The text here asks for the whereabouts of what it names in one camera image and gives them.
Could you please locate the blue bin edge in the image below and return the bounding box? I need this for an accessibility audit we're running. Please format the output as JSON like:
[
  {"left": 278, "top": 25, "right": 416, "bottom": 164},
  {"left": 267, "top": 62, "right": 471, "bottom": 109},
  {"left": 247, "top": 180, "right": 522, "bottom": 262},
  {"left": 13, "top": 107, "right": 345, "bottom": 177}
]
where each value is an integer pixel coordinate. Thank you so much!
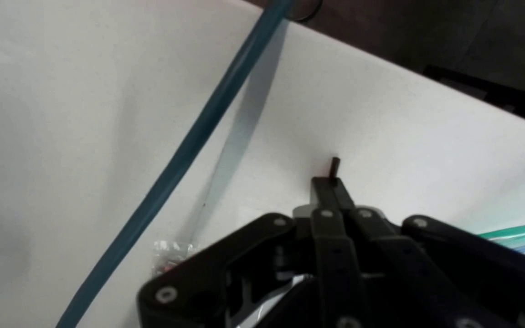
[{"left": 55, "top": 0, "right": 299, "bottom": 328}]

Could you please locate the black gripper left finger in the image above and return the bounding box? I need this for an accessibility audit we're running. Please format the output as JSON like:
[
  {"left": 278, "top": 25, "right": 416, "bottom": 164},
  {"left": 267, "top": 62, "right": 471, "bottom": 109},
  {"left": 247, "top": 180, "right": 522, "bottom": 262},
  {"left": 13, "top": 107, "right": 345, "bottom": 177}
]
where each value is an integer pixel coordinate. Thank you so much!
[{"left": 137, "top": 175, "right": 363, "bottom": 328}]

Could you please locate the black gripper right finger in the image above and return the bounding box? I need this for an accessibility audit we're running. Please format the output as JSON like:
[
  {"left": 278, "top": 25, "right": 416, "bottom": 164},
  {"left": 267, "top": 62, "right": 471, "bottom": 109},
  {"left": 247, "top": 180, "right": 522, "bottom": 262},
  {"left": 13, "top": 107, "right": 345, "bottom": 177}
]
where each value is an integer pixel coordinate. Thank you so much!
[{"left": 329, "top": 175, "right": 525, "bottom": 328}]

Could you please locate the clear zip bag green seal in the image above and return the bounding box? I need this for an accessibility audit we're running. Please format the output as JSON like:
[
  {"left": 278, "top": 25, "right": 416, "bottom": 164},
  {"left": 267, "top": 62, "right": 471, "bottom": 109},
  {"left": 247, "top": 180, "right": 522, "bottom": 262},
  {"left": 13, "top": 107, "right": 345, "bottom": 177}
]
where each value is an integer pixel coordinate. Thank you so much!
[{"left": 476, "top": 220, "right": 525, "bottom": 259}]

